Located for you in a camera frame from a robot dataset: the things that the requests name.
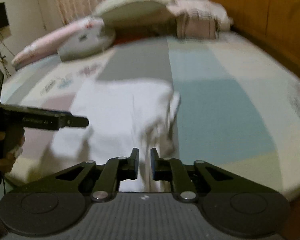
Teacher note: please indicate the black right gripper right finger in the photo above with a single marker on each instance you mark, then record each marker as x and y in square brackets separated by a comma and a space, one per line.
[173, 171]

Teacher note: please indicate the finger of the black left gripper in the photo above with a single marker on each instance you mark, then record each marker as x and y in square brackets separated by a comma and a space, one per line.
[79, 121]

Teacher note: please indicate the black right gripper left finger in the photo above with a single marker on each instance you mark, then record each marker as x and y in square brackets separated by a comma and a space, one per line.
[115, 170]

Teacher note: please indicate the white long-sleeve shirt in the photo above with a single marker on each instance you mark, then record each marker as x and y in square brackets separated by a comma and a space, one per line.
[123, 115]

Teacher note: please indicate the person's left hand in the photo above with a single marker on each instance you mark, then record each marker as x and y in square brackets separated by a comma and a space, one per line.
[9, 149]

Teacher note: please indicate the grey round cushion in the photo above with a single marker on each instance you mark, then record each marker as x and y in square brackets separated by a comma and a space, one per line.
[86, 43]

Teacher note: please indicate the patchwork pastel bed sheet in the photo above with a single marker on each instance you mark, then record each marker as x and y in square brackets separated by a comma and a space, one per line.
[239, 108]

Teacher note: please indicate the striped pastel pillow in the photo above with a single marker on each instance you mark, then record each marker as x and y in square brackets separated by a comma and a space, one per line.
[127, 13]

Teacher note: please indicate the pink handbag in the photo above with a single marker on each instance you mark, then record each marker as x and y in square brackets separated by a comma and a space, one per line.
[197, 26]

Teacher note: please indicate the orange wooden headboard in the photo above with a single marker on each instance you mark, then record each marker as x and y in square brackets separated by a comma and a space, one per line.
[275, 24]

